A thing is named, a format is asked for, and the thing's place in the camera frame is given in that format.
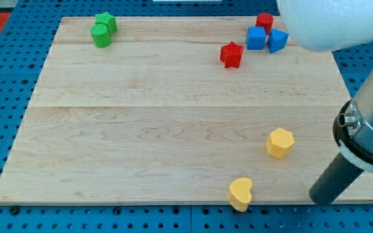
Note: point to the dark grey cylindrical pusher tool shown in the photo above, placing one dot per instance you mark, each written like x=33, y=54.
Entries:
x=334, y=180

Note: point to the blue triangle block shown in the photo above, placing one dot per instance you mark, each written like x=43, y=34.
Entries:
x=277, y=40

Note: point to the blue cube block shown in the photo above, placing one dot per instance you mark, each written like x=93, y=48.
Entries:
x=256, y=38

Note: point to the red cylinder block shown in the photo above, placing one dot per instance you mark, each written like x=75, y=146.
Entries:
x=266, y=21

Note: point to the red star block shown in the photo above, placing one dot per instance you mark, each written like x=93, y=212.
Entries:
x=231, y=55

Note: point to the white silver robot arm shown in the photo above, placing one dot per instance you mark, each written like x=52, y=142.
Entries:
x=329, y=25

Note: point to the green star block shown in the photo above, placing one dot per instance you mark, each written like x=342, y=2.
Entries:
x=108, y=20

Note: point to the yellow heart block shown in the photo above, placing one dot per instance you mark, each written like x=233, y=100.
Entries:
x=239, y=193

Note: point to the light wooden board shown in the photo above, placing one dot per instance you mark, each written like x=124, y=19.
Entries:
x=156, y=119

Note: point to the yellow hexagon block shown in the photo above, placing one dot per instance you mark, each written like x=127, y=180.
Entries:
x=279, y=143

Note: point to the green cylinder block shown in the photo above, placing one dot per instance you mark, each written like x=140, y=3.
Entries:
x=100, y=35

